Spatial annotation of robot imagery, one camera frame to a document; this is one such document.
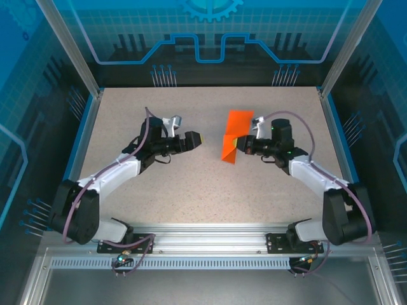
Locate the aluminium frame post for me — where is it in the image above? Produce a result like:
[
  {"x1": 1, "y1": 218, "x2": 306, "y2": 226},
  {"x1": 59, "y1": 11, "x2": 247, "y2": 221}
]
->
[
  {"x1": 34, "y1": 0, "x2": 105, "y2": 98},
  {"x1": 319, "y1": 0, "x2": 384, "y2": 98}
]

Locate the aluminium cross rail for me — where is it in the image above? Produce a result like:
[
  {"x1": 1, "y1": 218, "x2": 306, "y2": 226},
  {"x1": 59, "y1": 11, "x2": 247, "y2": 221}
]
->
[{"x1": 41, "y1": 222, "x2": 384, "y2": 255}]

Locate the blue table edge strip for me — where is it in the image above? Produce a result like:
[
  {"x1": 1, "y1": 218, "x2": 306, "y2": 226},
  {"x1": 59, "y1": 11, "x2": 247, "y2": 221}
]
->
[
  {"x1": 326, "y1": 93, "x2": 376, "y2": 232},
  {"x1": 46, "y1": 94, "x2": 96, "y2": 232}
]

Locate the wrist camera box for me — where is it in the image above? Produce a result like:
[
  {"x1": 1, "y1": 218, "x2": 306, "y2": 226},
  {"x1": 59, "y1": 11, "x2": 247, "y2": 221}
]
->
[
  {"x1": 250, "y1": 116, "x2": 267, "y2": 140},
  {"x1": 161, "y1": 115, "x2": 184, "y2": 138}
]

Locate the aluminium side rail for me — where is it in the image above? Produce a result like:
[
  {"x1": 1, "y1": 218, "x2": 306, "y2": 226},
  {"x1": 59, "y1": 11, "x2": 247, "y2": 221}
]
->
[
  {"x1": 52, "y1": 88, "x2": 105, "y2": 232},
  {"x1": 319, "y1": 87, "x2": 367, "y2": 232}
]

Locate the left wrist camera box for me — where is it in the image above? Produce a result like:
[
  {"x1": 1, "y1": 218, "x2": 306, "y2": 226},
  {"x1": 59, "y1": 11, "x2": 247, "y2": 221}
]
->
[{"x1": 161, "y1": 115, "x2": 184, "y2": 138}]

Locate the metal cable connector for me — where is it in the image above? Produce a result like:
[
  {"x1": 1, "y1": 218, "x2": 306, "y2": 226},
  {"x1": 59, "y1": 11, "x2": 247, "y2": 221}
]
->
[
  {"x1": 297, "y1": 253, "x2": 320, "y2": 265},
  {"x1": 114, "y1": 250, "x2": 134, "y2": 267}
]

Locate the grey metal tray frame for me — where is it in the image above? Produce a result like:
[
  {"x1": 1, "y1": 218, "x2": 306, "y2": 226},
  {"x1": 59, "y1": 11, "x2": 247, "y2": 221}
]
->
[{"x1": 17, "y1": 247, "x2": 407, "y2": 305}]

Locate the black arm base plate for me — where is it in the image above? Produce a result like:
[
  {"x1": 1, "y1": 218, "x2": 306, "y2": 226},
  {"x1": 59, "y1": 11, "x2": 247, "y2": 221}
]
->
[
  {"x1": 265, "y1": 233, "x2": 325, "y2": 255},
  {"x1": 96, "y1": 233, "x2": 155, "y2": 255}
]

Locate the orange paper sheet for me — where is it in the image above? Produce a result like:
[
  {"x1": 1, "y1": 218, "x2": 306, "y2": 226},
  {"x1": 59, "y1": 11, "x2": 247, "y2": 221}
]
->
[{"x1": 220, "y1": 109, "x2": 255, "y2": 165}]

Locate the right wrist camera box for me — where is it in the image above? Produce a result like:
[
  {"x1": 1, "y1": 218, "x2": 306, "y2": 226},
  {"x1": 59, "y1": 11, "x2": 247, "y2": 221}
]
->
[{"x1": 250, "y1": 116, "x2": 267, "y2": 140}]

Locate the slotted aluminium strip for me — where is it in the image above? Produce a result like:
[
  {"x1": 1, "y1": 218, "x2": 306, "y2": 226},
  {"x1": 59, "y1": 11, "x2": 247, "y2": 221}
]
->
[{"x1": 50, "y1": 257, "x2": 321, "y2": 271}]

